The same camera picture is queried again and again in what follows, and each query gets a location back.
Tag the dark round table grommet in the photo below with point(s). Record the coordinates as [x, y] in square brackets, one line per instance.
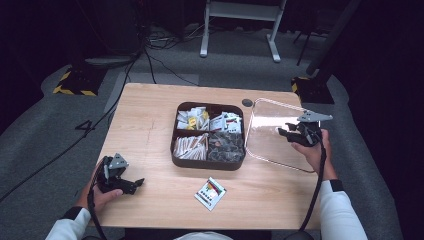
[247, 102]

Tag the colourful striped white packet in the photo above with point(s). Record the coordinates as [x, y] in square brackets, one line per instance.
[210, 194]

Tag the white metal stand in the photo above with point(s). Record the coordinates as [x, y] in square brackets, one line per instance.
[240, 10]

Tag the brown compartment tray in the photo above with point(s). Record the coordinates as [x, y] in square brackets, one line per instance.
[206, 165]

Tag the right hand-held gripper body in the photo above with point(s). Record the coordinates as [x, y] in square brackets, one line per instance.
[310, 133]

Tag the person's right hand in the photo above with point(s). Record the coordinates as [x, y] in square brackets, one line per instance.
[316, 158]

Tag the grey flat stand base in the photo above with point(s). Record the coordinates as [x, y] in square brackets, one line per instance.
[110, 61]

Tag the black tripod legs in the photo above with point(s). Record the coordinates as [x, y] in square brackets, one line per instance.
[305, 46]

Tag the person's left hand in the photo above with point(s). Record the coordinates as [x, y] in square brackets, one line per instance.
[93, 198]

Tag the pile of pale stick packets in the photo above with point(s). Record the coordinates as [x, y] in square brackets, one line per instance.
[190, 147]

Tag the person's white shirt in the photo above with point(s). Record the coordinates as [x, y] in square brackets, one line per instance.
[203, 236]

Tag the dark slanted pole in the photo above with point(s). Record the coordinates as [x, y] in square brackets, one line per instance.
[333, 36]

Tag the clear plastic lid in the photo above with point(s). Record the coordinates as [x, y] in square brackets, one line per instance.
[266, 150]

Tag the black yellow striped base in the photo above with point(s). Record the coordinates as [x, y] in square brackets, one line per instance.
[80, 81]
[313, 90]

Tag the pile of dark packets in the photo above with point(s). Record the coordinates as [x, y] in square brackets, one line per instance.
[226, 148]

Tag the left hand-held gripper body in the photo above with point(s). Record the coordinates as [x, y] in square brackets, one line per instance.
[111, 173]

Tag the pile of white yellow packets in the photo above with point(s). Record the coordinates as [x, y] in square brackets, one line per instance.
[193, 118]

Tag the pile of white red packets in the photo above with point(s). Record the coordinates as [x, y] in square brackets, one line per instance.
[226, 123]

